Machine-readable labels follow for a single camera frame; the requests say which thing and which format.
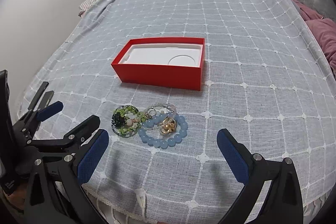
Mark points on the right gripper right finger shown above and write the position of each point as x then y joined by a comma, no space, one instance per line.
283,202

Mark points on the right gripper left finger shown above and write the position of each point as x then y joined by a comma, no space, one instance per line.
55,193

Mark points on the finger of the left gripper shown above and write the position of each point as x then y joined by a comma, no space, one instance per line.
72,140
40,109

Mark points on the red open box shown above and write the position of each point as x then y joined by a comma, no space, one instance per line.
170,62

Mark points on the grey checked bedspread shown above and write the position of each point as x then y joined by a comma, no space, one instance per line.
265,79

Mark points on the pink blanket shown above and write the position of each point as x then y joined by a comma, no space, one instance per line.
323,30

